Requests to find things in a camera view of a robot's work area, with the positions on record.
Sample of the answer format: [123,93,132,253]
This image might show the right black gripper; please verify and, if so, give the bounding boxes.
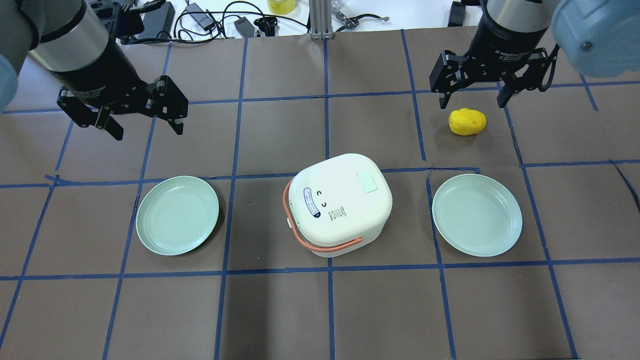
[429,17,560,109]

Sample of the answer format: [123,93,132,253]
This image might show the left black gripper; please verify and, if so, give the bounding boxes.
[50,42,189,141]

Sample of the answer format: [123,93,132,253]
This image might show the white rice cooker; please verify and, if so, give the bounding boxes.
[282,153,393,258]

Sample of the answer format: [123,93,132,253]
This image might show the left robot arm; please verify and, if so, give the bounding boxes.
[1,0,189,141]

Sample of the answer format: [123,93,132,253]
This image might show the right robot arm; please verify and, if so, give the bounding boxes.
[429,0,640,109]

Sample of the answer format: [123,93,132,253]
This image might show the yellow potato toy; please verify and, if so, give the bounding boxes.
[448,108,488,136]

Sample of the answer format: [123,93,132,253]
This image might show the black laptop brick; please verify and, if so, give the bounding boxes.
[138,1,175,39]

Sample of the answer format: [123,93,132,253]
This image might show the black power adapter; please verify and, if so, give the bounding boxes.
[185,2,215,31]

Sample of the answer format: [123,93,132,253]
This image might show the left green plate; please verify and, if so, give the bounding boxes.
[135,175,220,256]

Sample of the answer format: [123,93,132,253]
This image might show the green plate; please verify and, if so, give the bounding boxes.
[135,175,220,256]
[432,173,523,258]

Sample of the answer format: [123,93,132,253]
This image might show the right green plate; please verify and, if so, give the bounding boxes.
[432,173,523,258]

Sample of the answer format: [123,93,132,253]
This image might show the yellow cup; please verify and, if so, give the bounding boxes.
[266,0,298,16]

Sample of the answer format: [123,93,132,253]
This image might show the black cables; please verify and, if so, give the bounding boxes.
[117,0,311,46]

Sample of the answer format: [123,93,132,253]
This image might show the aluminium frame post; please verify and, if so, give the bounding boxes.
[308,0,334,40]

